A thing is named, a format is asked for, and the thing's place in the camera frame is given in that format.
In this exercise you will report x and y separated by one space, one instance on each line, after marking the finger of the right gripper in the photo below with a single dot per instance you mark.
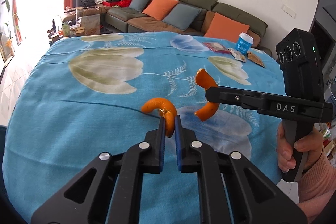
239 97

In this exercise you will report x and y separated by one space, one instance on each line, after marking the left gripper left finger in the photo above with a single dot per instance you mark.
108 189

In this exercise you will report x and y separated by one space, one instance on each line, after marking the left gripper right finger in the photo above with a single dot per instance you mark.
231 189

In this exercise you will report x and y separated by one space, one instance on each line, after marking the orange peel piece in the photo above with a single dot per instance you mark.
165 109
204 80

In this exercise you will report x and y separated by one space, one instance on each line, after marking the teal plastic trash bin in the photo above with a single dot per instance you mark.
2 149

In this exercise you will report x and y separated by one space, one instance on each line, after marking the person's right hand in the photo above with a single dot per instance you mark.
312 144

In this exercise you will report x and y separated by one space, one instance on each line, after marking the brown snack packet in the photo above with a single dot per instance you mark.
255 59

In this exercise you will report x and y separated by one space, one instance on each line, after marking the beige snack packet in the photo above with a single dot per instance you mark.
237 55

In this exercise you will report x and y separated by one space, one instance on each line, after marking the blue white coffee cup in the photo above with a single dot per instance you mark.
244 43

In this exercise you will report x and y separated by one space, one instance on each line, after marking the red snack packet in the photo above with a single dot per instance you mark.
216 47

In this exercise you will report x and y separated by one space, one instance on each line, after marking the orange cushion near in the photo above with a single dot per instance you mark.
222 27

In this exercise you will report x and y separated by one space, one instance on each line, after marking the orange cushion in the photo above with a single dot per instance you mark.
222 27
159 9

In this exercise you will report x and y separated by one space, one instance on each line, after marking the blue floral tablecloth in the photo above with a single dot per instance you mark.
85 95

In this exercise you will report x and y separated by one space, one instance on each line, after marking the blue cushion near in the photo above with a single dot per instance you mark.
182 16

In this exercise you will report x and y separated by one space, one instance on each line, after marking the blue cushion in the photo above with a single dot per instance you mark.
138 5
182 16

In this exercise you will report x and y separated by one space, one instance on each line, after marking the orange cushion far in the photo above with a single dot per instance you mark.
159 9

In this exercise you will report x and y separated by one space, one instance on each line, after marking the green brown sectional sofa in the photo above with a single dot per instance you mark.
125 20

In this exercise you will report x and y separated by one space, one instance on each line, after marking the blue cushion far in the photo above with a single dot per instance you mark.
138 5

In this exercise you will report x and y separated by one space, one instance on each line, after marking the cluttered coffee table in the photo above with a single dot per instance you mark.
82 26

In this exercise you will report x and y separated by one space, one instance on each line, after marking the pile of clothes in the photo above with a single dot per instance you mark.
109 3

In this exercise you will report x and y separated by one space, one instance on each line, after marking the tall green potted plant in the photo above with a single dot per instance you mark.
12 32

